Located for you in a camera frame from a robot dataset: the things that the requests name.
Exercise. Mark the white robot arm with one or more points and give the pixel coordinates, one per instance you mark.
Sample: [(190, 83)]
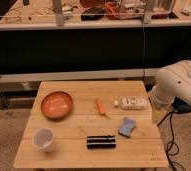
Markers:
[(172, 81)]

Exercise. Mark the black striped rectangular block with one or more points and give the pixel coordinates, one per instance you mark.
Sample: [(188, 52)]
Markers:
[(108, 141)]

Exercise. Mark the wooden table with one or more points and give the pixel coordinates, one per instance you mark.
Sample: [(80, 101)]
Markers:
[(143, 149)]

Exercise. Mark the black object on shelf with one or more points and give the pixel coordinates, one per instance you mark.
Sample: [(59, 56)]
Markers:
[(91, 14)]

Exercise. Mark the white plastic cup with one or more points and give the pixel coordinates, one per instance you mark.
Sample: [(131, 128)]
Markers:
[(43, 139)]

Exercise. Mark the white power strip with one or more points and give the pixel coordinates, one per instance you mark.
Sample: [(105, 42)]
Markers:
[(135, 103)]

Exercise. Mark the red tool on shelf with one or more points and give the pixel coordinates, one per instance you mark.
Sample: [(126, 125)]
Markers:
[(112, 10)]

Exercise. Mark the blue sponge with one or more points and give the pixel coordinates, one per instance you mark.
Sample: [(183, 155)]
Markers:
[(127, 126)]

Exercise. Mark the orange ceramic bowl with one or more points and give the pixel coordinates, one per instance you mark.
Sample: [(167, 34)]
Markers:
[(57, 105)]

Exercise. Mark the orange pepper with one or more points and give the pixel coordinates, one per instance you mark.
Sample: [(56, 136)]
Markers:
[(101, 109)]

